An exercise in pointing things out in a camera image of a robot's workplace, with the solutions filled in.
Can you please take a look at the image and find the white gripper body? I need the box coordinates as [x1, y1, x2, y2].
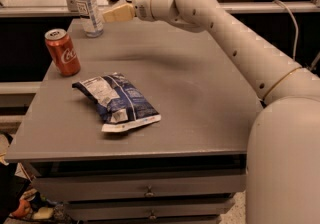
[132, 0, 155, 22]

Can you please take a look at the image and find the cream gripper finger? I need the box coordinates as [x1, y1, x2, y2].
[102, 3, 135, 23]

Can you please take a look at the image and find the clear plastic water bottle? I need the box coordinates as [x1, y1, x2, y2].
[75, 0, 103, 38]

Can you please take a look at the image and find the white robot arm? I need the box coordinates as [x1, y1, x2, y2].
[102, 0, 320, 224]

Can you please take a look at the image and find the red cola can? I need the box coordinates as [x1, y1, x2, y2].
[45, 28, 81, 76]

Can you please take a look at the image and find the blue white chip bag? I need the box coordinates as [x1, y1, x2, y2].
[72, 73, 161, 133]

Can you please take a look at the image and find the top grey drawer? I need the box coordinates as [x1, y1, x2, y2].
[33, 170, 246, 202]

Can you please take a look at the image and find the grey drawer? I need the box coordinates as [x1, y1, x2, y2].
[66, 198, 234, 220]
[33, 170, 246, 202]

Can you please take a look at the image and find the clutter pile on floor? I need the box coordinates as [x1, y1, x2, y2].
[0, 131, 68, 224]

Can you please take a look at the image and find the white cable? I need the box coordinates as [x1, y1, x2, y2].
[272, 0, 300, 62]

